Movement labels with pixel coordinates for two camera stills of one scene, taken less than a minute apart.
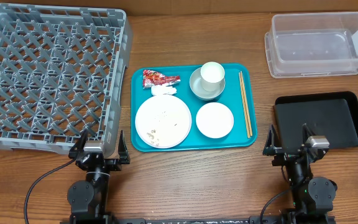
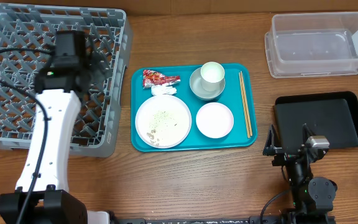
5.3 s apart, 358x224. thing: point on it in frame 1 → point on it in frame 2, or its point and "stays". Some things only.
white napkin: x=163 y=89 stays
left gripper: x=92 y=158 → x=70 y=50
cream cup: x=212 y=76 stays
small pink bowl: x=214 y=120 stays
